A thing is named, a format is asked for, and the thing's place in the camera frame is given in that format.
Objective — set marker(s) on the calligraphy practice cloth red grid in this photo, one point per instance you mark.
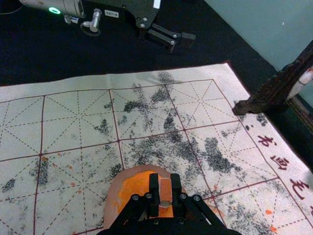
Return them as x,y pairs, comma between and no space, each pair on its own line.
80,127

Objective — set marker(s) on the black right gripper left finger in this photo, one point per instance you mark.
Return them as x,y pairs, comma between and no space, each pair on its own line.
154,195

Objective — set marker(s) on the small rectangular stone seal stamp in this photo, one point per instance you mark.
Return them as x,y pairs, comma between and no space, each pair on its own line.
165,192

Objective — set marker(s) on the black table cloth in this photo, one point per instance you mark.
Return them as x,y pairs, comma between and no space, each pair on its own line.
36,49

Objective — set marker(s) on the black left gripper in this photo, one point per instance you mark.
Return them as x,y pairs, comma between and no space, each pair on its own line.
132,8

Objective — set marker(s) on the plain pale wall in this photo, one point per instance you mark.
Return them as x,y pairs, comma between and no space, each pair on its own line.
256,24

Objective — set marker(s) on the round pink dish orange ink paste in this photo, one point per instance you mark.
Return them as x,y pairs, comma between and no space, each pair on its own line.
133,186

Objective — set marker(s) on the calligraphy brush with white tip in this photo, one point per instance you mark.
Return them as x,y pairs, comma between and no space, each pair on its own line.
299,84

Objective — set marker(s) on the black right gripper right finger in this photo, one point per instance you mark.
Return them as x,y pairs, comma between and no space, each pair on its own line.
175,195

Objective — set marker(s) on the dark carved wooden brush rack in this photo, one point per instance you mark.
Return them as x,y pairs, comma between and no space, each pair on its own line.
271,90

